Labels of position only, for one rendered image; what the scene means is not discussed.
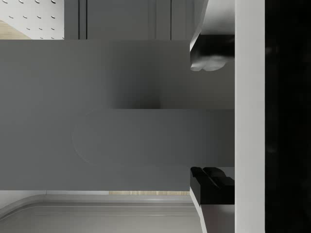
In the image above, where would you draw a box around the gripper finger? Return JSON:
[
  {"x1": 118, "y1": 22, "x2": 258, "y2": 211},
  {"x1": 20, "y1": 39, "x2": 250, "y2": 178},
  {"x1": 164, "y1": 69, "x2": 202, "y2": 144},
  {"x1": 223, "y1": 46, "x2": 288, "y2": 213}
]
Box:
[
  {"x1": 189, "y1": 33, "x2": 235, "y2": 72},
  {"x1": 190, "y1": 166, "x2": 235, "y2": 206}
]

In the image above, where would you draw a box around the white cabinet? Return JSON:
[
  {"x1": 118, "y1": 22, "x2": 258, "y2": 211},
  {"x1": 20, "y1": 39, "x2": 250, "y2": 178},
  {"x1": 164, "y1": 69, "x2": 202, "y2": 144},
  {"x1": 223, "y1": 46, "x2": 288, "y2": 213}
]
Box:
[{"x1": 64, "y1": 0, "x2": 209, "y2": 41}]

